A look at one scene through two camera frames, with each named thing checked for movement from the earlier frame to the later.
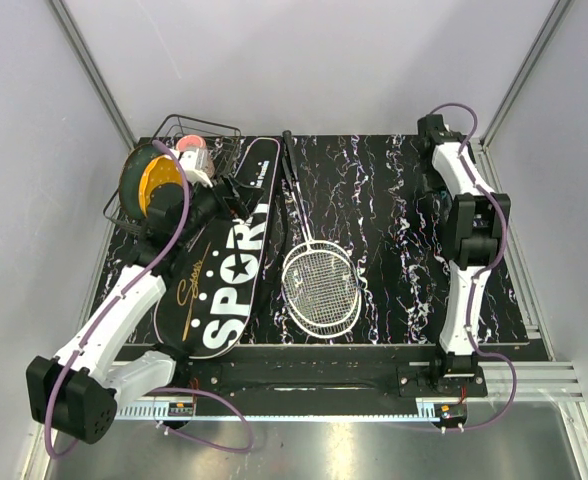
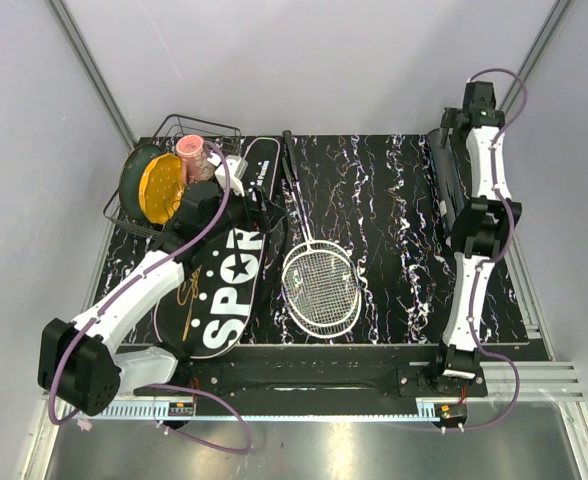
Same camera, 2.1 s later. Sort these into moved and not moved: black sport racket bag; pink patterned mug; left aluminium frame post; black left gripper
Moved: black left gripper
Not moved: pink patterned mug; black sport racket bag; left aluminium frame post
